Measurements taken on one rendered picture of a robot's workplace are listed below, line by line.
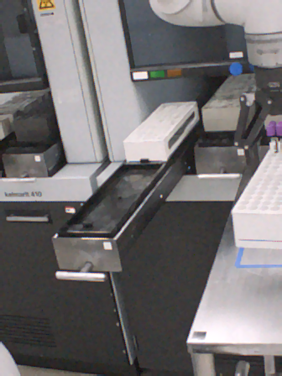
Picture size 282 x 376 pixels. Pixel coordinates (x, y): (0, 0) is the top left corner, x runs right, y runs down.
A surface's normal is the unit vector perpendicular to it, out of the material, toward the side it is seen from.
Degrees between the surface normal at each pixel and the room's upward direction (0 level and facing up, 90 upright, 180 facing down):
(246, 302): 0
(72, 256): 90
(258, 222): 90
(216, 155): 90
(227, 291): 0
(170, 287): 90
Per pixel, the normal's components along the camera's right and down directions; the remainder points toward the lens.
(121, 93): -0.34, 0.42
